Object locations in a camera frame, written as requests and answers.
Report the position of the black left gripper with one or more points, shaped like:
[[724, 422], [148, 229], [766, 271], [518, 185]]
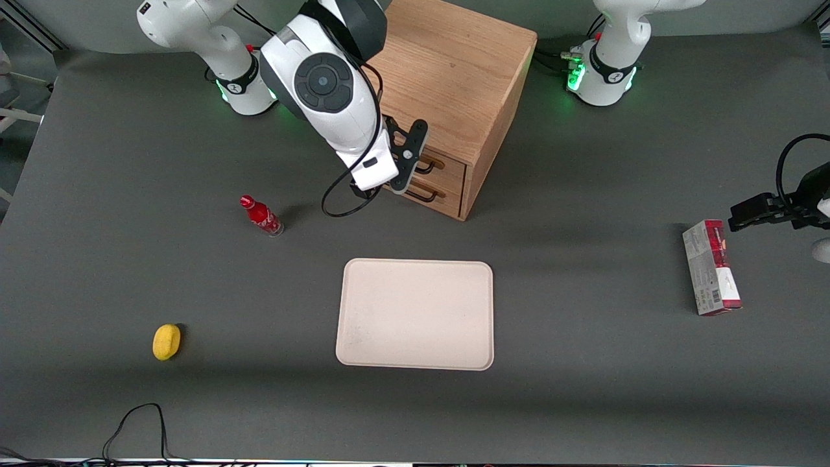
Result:
[[811, 195]]

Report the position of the wooden cabinet drawer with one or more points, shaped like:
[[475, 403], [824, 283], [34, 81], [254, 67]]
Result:
[[454, 202], [454, 174]]

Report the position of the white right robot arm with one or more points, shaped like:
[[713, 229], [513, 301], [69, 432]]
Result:
[[337, 110]]

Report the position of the oak wooden drawer cabinet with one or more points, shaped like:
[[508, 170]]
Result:
[[454, 71]]

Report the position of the red and grey carton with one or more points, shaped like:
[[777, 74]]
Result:
[[710, 272]]

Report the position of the red cola bottle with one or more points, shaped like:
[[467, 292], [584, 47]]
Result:
[[261, 216]]

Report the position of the beige rectangular tray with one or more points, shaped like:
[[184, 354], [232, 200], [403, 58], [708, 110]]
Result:
[[415, 314]]

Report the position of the yellow lemon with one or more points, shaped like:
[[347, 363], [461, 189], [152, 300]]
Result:
[[166, 342]]

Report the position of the aluminium frame rail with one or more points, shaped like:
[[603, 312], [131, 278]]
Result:
[[39, 29], [820, 23]]

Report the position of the white metal frame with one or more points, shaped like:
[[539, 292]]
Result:
[[19, 119]]

